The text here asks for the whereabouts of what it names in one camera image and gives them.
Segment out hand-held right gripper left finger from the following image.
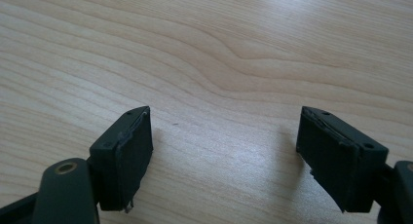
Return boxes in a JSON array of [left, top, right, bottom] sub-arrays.
[[89, 105, 154, 214]]

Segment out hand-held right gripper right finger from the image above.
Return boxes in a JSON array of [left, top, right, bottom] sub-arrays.
[[295, 105, 390, 214]]

